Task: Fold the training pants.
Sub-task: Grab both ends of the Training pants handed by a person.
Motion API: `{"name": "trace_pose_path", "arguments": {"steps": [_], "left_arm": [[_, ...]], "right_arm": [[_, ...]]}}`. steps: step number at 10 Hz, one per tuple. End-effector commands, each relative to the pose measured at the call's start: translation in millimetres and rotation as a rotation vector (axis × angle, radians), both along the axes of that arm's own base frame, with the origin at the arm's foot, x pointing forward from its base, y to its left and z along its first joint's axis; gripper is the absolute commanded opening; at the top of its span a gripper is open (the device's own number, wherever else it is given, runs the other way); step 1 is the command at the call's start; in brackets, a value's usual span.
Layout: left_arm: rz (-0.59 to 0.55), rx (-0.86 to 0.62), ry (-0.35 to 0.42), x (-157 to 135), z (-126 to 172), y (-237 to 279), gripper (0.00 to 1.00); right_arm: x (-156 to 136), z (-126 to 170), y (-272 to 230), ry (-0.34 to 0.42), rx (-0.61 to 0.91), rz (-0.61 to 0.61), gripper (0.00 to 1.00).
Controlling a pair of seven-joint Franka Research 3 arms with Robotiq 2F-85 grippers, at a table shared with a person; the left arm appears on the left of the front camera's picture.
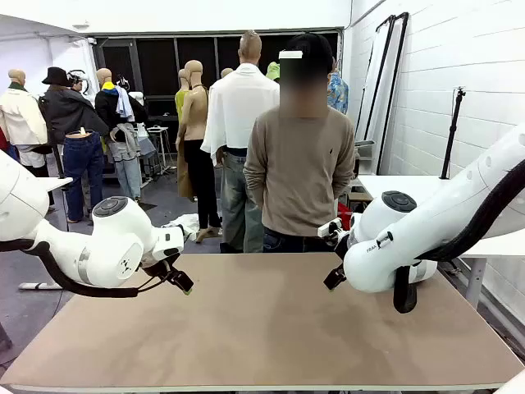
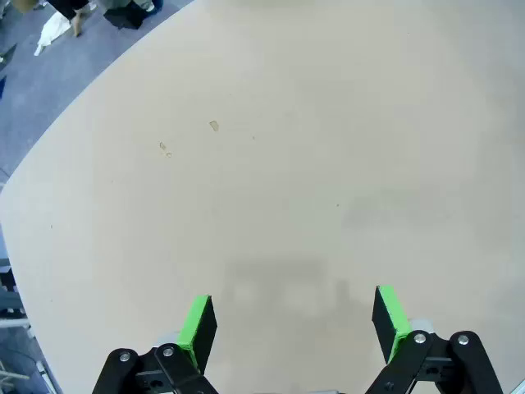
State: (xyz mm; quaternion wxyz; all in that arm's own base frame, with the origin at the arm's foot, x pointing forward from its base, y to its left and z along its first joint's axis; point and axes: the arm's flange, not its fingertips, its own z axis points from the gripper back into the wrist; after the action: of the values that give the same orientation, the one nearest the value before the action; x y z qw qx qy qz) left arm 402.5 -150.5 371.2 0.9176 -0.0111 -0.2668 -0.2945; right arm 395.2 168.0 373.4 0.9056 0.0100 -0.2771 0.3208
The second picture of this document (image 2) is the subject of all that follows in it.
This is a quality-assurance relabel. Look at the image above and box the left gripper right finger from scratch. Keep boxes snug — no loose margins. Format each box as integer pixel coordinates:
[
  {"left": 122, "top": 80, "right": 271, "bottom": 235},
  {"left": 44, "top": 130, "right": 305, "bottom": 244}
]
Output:
[{"left": 364, "top": 285, "right": 504, "bottom": 394}]

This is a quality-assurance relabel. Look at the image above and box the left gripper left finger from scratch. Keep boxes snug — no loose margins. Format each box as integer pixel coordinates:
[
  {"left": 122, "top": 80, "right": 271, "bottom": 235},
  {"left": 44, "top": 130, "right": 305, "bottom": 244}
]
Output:
[{"left": 92, "top": 294, "right": 219, "bottom": 394}]

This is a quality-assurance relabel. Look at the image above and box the white cloth on floor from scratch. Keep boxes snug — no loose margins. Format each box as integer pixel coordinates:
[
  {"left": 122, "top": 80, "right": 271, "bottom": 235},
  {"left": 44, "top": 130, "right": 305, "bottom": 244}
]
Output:
[{"left": 34, "top": 11, "right": 74, "bottom": 57}]

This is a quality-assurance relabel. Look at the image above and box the black floor stand base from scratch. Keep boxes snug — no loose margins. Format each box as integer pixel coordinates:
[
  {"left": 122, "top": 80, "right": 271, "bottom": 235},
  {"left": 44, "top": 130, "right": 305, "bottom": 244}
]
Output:
[{"left": 103, "top": 0, "right": 148, "bottom": 30}]

